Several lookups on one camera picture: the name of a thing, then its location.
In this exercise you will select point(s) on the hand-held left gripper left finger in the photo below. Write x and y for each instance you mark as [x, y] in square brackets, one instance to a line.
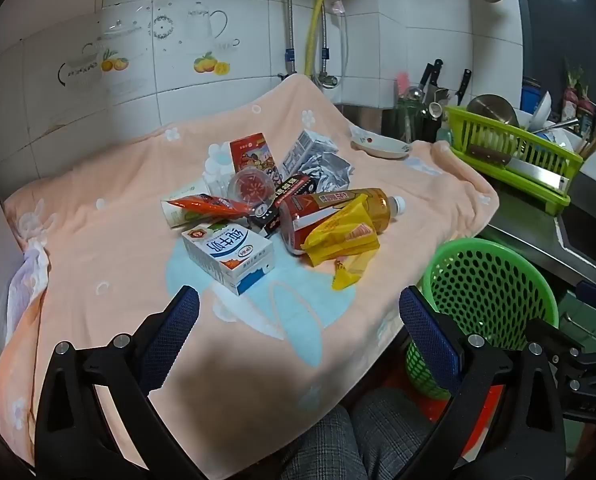
[173, 330]

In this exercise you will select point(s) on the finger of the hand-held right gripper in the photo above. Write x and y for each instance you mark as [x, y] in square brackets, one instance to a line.
[553, 332]
[590, 372]

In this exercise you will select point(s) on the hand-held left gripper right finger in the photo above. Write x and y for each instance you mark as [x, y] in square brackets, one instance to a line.
[428, 332]

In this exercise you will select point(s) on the green plastic basket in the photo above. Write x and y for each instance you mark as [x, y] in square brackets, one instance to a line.
[488, 280]

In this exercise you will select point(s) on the white blue milk carton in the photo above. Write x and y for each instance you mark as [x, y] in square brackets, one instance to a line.
[223, 255]

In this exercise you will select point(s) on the small yellow wrapper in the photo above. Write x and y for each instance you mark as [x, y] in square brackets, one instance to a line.
[345, 272]

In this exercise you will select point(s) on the red orange snack packet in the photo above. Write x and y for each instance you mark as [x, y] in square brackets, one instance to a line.
[198, 204]

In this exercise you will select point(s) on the large yellow wrapper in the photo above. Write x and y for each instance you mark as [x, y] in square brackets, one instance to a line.
[343, 235]

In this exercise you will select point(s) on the amber tea bottle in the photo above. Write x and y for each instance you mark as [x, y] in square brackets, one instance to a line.
[378, 205]

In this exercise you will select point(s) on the red drink can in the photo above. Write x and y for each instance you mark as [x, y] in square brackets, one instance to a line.
[298, 220]

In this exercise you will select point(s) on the black printed box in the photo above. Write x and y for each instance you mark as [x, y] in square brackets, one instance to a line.
[293, 187]

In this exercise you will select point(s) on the red printed canister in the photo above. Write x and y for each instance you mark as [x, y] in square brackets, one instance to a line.
[250, 152]

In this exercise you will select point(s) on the silver foil carton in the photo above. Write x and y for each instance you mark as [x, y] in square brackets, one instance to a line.
[318, 165]

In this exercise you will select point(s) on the red plastic stool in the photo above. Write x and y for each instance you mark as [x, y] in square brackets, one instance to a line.
[435, 412]

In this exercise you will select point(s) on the peach flower printed blanket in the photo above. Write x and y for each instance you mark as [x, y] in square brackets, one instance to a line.
[103, 260]

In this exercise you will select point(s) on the white paper cup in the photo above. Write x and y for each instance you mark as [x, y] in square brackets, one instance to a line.
[178, 218]

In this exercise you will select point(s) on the person's grey plaid pants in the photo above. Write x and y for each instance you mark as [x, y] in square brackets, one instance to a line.
[338, 435]

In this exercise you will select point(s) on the white cloth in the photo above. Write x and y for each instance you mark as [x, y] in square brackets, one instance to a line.
[28, 285]

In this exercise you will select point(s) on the clear plastic cup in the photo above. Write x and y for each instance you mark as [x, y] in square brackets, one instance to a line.
[250, 190]

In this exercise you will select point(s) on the steel cleaver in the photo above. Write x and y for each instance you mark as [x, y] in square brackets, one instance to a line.
[533, 172]

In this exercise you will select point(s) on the white dish with red print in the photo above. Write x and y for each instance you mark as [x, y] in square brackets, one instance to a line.
[378, 149]

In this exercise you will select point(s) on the wooden chopsticks bundle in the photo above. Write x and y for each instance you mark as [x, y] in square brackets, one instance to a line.
[593, 142]

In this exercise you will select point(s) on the green dish rack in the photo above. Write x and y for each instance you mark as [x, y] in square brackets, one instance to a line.
[483, 135]

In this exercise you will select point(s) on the dark green utensil holder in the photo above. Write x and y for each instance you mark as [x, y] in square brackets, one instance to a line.
[413, 120]

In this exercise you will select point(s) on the white bowl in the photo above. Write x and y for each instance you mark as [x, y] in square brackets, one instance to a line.
[540, 110]

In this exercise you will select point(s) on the metal bowl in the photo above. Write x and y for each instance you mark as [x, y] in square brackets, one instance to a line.
[490, 107]

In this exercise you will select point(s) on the blue container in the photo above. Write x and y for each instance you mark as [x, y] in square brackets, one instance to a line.
[530, 97]

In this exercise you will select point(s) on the pink brush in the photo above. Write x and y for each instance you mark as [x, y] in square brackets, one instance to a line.
[403, 82]

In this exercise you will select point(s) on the metal valve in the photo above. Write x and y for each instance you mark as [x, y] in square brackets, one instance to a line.
[326, 80]

